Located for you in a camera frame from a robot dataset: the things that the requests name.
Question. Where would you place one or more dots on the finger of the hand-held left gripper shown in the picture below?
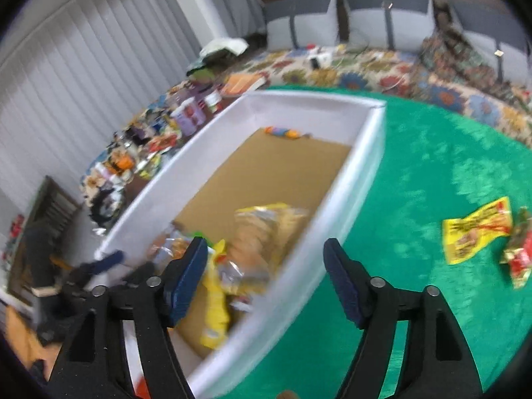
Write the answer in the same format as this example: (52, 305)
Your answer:
(141, 274)
(106, 262)

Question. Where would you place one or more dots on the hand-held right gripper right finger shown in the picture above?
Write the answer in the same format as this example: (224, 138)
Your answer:
(343, 282)

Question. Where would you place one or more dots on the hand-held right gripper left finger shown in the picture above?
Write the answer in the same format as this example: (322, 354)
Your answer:
(189, 282)

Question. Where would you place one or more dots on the yellow and white cake packet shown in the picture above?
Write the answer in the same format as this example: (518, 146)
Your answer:
(214, 303)

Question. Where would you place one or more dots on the clear packet with roasted meat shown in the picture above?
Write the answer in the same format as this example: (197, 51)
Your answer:
(170, 246)

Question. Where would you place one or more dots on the clear green packet brown tofu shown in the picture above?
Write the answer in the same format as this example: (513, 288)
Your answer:
(205, 239)

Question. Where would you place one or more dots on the yellow-edged packet with bread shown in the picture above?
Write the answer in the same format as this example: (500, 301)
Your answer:
(270, 232)

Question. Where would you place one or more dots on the yellow snack packet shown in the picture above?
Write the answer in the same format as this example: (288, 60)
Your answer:
(474, 232)

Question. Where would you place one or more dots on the orange sausage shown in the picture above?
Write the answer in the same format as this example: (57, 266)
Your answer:
(284, 133)

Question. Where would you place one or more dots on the red and green snack packet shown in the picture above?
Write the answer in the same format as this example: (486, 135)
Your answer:
(520, 255)

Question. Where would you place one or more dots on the white rectangular box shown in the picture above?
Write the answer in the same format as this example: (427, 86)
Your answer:
(291, 108)

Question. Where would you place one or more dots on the dark wooden chair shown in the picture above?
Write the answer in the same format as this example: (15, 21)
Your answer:
(39, 224)

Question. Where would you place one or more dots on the pile of colourful small things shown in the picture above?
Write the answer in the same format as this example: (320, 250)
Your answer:
(129, 162)

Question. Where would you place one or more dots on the purple and white container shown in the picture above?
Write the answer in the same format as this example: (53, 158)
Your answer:
(189, 116)

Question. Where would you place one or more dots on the small jar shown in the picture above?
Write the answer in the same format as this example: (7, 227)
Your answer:
(212, 99)

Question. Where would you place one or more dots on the orange book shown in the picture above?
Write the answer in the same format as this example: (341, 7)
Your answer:
(243, 83)

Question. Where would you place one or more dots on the floral bedsheet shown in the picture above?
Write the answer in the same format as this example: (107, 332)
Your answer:
(365, 72)

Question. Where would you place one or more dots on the small white device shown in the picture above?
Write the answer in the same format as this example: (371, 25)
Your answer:
(320, 60)

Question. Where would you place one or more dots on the white cloth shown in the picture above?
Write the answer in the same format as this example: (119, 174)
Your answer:
(222, 48)

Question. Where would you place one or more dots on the dark patterned cloth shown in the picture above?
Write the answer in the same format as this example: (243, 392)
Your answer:
(453, 58)

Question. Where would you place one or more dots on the grey two-tone pillow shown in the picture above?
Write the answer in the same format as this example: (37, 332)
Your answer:
(494, 37)
(301, 20)
(386, 18)

